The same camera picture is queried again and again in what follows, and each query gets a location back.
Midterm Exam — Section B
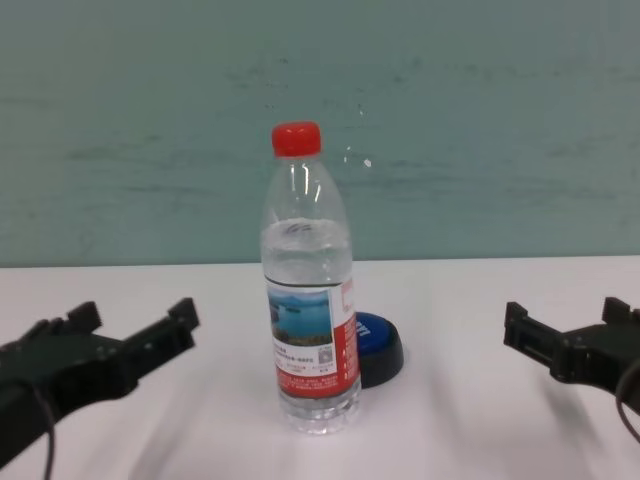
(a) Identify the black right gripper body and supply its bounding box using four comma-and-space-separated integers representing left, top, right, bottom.
572, 324, 640, 400

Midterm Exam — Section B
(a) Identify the clear water bottle red cap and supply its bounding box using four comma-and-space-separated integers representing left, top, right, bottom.
260, 120, 363, 436

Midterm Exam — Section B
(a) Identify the thin black left gripper cable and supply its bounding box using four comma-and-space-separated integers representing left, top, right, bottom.
29, 383, 57, 480

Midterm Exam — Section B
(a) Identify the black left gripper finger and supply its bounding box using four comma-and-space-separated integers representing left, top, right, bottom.
117, 297, 201, 381
29, 301, 104, 341

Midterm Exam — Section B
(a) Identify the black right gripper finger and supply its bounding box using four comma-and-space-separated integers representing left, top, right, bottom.
602, 296, 640, 330
503, 300, 576, 381

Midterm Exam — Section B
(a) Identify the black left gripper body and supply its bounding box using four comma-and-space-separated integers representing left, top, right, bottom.
0, 331, 140, 459

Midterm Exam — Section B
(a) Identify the thin black right gripper cable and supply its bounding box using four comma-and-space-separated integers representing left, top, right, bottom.
613, 363, 640, 447

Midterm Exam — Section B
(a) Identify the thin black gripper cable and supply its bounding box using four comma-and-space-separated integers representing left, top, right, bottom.
29, 383, 57, 480
613, 363, 640, 447

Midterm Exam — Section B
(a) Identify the blue push button black base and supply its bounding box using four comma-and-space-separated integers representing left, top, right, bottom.
353, 310, 407, 389

